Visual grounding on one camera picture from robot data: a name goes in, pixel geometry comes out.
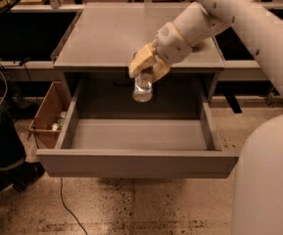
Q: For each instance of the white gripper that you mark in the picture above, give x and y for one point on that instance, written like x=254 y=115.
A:
x=172 y=43

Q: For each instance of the redbull can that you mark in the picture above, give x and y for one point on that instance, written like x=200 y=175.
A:
x=143 y=86

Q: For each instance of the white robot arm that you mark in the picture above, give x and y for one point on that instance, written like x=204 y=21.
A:
x=258 y=189

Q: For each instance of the grey open top drawer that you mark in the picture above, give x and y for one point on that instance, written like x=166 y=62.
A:
x=107 y=134

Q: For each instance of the grey metal cabinet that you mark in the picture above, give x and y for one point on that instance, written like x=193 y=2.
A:
x=108 y=35

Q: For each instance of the brown cardboard box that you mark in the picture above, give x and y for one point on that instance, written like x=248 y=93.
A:
x=53 y=104

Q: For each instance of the person leg dark trousers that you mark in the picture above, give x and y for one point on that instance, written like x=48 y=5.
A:
x=12 y=153

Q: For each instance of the black shoe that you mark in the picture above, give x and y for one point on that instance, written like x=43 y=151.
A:
x=22 y=175

